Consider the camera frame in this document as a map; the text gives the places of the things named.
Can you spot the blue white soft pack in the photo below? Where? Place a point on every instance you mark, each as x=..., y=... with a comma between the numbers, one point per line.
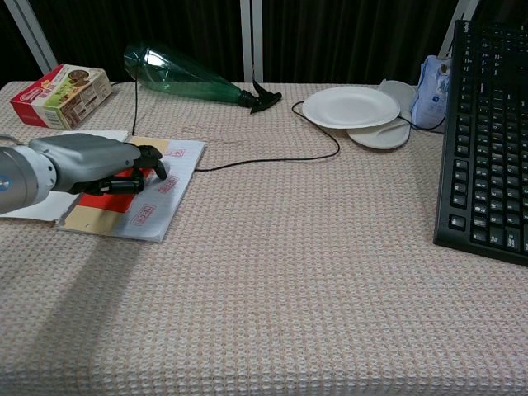
x=431, y=95

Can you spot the black computer keyboard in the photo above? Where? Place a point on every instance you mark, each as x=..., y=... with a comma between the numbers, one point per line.
x=486, y=156

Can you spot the yellow cover notebook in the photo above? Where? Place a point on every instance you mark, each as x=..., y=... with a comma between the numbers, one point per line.
x=165, y=206

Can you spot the beige waffle tablecloth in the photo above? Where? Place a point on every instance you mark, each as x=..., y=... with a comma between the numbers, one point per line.
x=330, y=247

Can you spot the green plastic spray bottle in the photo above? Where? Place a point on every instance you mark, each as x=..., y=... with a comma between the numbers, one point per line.
x=181, y=78

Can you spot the white metal frame post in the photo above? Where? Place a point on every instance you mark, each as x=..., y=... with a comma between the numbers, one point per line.
x=251, y=41
x=33, y=37
x=458, y=29

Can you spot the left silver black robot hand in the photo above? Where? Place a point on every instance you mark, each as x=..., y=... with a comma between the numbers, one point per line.
x=90, y=161

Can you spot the large white paper plate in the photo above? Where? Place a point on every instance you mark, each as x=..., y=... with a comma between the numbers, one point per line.
x=350, y=105

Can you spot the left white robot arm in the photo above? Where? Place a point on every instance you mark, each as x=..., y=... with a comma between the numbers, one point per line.
x=20, y=177

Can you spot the black pleated curtain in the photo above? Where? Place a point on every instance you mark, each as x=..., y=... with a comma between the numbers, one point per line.
x=350, y=41

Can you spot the red green cookie box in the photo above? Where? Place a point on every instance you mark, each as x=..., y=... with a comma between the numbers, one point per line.
x=62, y=95

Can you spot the red and tan card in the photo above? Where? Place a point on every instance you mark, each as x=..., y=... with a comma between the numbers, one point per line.
x=103, y=204

